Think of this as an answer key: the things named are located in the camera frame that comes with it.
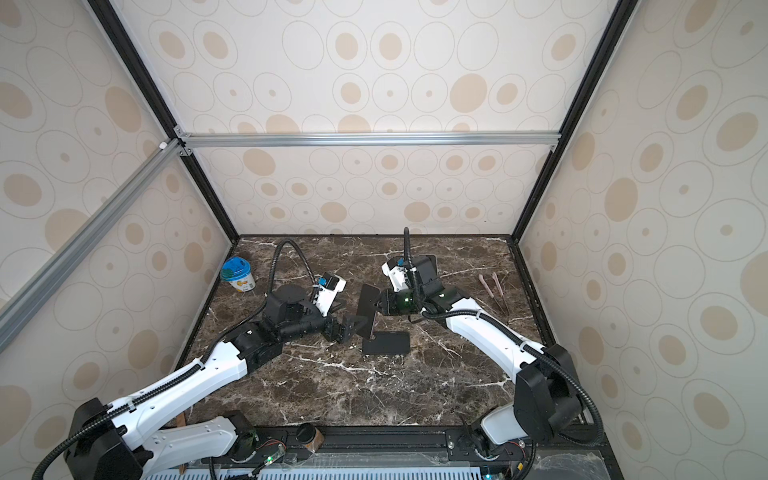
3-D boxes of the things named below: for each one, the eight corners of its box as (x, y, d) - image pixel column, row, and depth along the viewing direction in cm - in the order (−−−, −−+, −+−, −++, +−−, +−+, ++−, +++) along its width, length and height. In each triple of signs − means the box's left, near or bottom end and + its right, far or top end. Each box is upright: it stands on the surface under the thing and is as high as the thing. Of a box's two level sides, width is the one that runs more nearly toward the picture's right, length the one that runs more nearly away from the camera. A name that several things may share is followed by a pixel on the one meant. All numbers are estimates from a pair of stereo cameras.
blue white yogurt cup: (232, 294, 105) (218, 275, 96) (239, 276, 110) (226, 256, 101) (255, 294, 105) (242, 275, 96) (261, 276, 110) (250, 256, 101)
